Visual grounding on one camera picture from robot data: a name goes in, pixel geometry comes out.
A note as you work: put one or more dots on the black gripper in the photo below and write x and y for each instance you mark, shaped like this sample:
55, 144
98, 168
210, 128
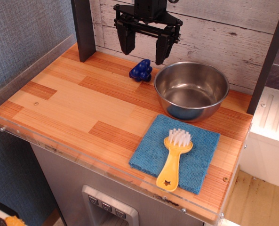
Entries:
149, 17

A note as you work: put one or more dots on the yellow scrubber brush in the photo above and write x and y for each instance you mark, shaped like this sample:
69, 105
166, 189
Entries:
177, 143

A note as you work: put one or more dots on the blue folded cloth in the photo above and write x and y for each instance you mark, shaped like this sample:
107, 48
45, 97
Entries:
151, 154

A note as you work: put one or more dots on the blue toy grapes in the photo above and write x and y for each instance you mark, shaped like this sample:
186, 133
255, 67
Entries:
142, 71

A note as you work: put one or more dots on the stainless steel bowl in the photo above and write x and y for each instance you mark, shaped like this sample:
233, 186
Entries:
190, 91

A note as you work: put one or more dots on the white toy sink unit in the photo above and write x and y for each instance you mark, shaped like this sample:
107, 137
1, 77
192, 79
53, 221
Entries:
260, 156

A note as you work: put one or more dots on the silver dispenser panel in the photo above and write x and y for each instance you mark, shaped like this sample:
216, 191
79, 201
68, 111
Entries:
104, 210

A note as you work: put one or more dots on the grey toy fridge cabinet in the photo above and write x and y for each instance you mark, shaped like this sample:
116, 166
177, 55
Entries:
66, 179

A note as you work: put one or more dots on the yellow object bottom left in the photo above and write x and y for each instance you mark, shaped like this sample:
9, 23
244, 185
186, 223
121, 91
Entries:
14, 221

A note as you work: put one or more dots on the dark left post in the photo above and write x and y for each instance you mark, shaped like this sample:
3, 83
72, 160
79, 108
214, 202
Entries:
84, 28

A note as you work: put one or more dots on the dark post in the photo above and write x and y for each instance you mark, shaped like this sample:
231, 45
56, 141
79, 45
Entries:
84, 28
262, 79

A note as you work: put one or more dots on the dark right post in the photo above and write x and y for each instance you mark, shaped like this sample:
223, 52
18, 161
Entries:
262, 79

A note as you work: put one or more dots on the clear acrylic guard rail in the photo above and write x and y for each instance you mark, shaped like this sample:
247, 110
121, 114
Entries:
109, 152

